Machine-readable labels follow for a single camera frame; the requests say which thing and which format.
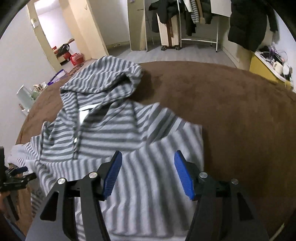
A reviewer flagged white clothes rack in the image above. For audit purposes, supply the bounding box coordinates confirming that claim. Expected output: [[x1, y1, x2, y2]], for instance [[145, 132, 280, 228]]
[[177, 1, 220, 52]]

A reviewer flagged black coat on suitcase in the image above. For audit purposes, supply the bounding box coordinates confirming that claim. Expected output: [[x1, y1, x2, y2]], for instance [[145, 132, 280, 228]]
[[149, 0, 178, 33]]

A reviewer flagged beige suitcase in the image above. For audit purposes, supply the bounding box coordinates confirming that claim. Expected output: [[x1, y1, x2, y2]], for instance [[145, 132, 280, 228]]
[[157, 15, 181, 51]]

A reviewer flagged black puffer jacket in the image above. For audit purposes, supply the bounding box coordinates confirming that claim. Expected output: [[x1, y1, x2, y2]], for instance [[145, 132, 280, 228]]
[[228, 0, 278, 52]]

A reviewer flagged striped shirt hanging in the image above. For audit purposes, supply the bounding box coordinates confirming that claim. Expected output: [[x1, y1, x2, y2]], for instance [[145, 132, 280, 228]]
[[190, 0, 200, 24]]

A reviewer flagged brown bed blanket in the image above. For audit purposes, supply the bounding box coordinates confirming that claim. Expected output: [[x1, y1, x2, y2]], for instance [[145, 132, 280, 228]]
[[16, 60, 296, 239]]

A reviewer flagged red bag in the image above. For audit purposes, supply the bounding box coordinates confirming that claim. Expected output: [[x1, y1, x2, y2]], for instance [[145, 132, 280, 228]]
[[70, 53, 85, 66]]

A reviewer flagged grey striped hoodie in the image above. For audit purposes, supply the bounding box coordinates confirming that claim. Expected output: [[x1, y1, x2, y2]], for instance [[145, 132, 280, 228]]
[[9, 56, 204, 240]]

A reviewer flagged yellow side table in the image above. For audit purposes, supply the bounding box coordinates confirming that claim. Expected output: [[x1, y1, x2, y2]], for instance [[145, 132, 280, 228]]
[[249, 52, 293, 90]]

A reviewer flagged white kettle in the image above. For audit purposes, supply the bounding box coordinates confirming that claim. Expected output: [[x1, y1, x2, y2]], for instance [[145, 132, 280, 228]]
[[16, 85, 35, 111]]

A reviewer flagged standing mirror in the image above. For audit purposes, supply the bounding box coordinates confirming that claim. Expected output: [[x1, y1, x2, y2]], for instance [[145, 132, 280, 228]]
[[127, 0, 147, 52]]

